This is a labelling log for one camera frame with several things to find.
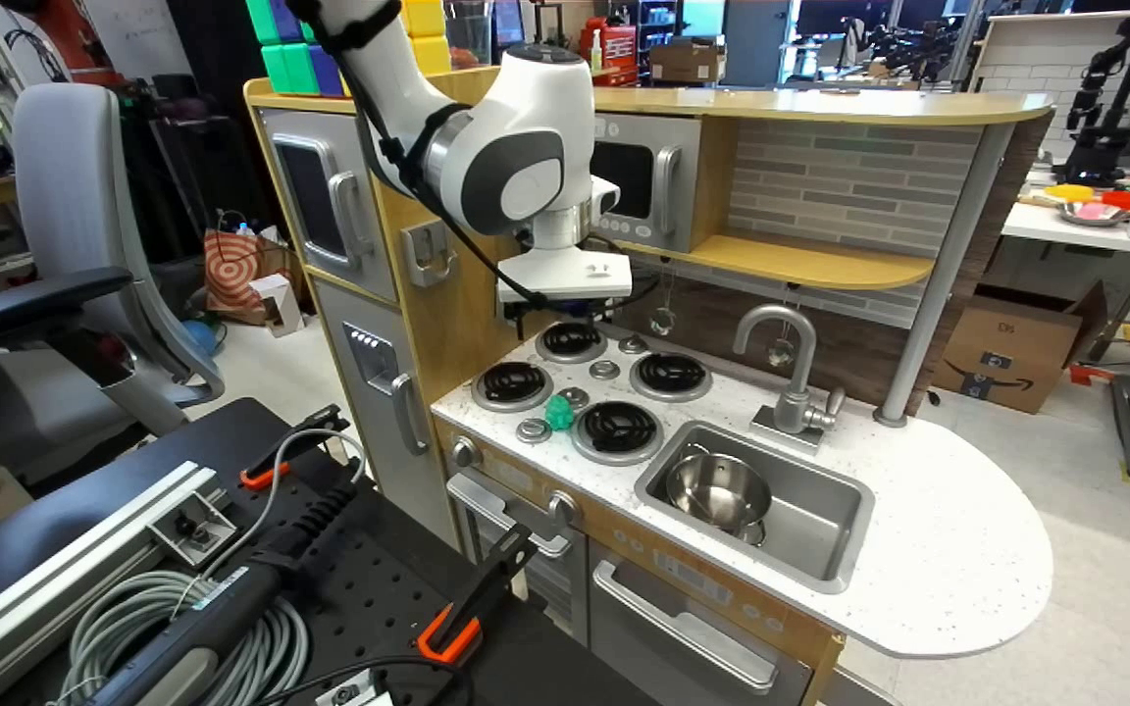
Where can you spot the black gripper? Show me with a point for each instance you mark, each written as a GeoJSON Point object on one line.
{"type": "Point", "coordinates": [560, 312]}

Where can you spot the green toy grapes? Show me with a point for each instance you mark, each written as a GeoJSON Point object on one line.
{"type": "Point", "coordinates": [560, 412]}

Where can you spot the small black robot arm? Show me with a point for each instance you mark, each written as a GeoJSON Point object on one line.
{"type": "Point", "coordinates": [1117, 93]}

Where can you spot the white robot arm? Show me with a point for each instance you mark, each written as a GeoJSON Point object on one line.
{"type": "Point", "coordinates": [512, 132]}

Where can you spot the black round stove burner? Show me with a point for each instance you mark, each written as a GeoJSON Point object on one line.
{"type": "Point", "coordinates": [669, 374]}
{"type": "Point", "coordinates": [619, 428]}
{"type": "Point", "coordinates": [572, 342]}
{"type": "Point", "coordinates": [512, 386]}

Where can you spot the small silver stove dial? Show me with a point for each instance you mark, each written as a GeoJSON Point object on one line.
{"type": "Point", "coordinates": [607, 370]}
{"type": "Point", "coordinates": [530, 428]}
{"type": "Point", "coordinates": [575, 395]}

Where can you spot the silver metal pot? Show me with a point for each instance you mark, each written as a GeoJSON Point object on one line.
{"type": "Point", "coordinates": [715, 487]}

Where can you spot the grey toy sink basin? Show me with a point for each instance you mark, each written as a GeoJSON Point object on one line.
{"type": "Point", "coordinates": [813, 522]}

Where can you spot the hanging metal hook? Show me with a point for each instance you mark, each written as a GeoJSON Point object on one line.
{"type": "Point", "coordinates": [665, 318]}

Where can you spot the grey toy microwave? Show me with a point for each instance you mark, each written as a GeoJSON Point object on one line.
{"type": "Point", "coordinates": [644, 182]}

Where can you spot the silver oven knob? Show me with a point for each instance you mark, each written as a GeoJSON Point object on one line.
{"type": "Point", "coordinates": [564, 505]}
{"type": "Point", "coordinates": [465, 453]}

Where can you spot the grey plain fridge door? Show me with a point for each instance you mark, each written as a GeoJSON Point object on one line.
{"type": "Point", "coordinates": [376, 395]}

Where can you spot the silver toy faucet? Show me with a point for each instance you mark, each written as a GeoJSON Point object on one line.
{"type": "Point", "coordinates": [793, 395]}

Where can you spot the red canister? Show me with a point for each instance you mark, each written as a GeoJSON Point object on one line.
{"type": "Point", "coordinates": [607, 47]}

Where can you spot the grey windowed fridge door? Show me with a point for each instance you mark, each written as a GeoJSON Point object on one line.
{"type": "Point", "coordinates": [317, 199]}

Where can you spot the small brown cardboard box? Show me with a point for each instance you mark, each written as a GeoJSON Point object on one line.
{"type": "Point", "coordinates": [686, 60]}

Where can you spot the orange black bar clamp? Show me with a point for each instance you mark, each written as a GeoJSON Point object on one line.
{"type": "Point", "coordinates": [286, 457]}
{"type": "Point", "coordinates": [474, 602]}

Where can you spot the yellow foam block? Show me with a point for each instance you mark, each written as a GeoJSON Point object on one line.
{"type": "Point", "coordinates": [426, 32]}

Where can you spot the patterned orange bag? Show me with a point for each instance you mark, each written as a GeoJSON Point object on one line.
{"type": "Point", "coordinates": [242, 275]}

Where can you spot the black perforated table plate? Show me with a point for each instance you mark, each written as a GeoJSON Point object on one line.
{"type": "Point", "coordinates": [372, 602]}

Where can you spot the toy play kitchen unit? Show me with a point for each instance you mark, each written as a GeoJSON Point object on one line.
{"type": "Point", "coordinates": [933, 551]}

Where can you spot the large printed cardboard box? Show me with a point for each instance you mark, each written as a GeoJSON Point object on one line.
{"type": "Point", "coordinates": [1009, 347]}

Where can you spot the grey office chair black armrests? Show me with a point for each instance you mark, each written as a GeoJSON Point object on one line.
{"type": "Point", "coordinates": [67, 182]}

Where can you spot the white work table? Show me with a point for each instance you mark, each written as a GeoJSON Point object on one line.
{"type": "Point", "coordinates": [1090, 230]}

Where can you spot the grey toy wall phone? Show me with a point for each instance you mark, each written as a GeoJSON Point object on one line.
{"type": "Point", "coordinates": [428, 251]}

